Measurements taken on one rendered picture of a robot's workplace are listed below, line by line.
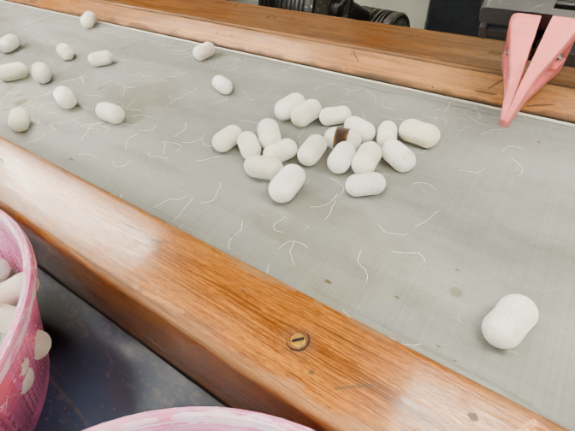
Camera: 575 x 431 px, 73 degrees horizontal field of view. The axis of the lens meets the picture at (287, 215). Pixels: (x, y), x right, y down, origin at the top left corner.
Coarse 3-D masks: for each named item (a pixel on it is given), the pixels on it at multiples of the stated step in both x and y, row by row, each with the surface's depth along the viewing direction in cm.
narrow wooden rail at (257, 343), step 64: (0, 192) 29; (64, 192) 29; (64, 256) 26; (128, 256) 24; (192, 256) 24; (128, 320) 27; (192, 320) 20; (256, 320) 20; (320, 320) 20; (256, 384) 18; (320, 384) 18; (384, 384) 18; (448, 384) 17
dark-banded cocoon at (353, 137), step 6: (330, 132) 34; (354, 132) 34; (324, 138) 35; (330, 138) 34; (348, 138) 34; (354, 138) 34; (360, 138) 34; (330, 144) 34; (354, 144) 34; (360, 144) 34
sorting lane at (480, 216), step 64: (0, 0) 81; (0, 64) 55; (64, 64) 54; (128, 64) 52; (192, 64) 51; (256, 64) 50; (0, 128) 42; (64, 128) 41; (128, 128) 40; (192, 128) 39; (256, 128) 39; (320, 128) 38; (448, 128) 37; (512, 128) 36; (128, 192) 32; (192, 192) 32; (256, 192) 32; (320, 192) 31; (384, 192) 31; (448, 192) 30; (512, 192) 30; (256, 256) 27; (320, 256) 26; (384, 256) 26; (448, 256) 26; (512, 256) 25; (384, 320) 23; (448, 320) 22; (512, 384) 20
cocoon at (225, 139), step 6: (228, 126) 36; (234, 126) 36; (222, 132) 35; (228, 132) 35; (234, 132) 35; (240, 132) 36; (216, 138) 35; (222, 138) 35; (228, 138) 35; (234, 138) 35; (216, 144) 35; (222, 144) 35; (228, 144) 35; (234, 144) 36; (216, 150) 35; (222, 150) 35; (228, 150) 35
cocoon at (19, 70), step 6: (0, 66) 49; (6, 66) 49; (12, 66) 49; (18, 66) 50; (24, 66) 50; (0, 72) 49; (6, 72) 49; (12, 72) 49; (18, 72) 50; (24, 72) 50; (0, 78) 50; (6, 78) 50; (12, 78) 50; (18, 78) 50
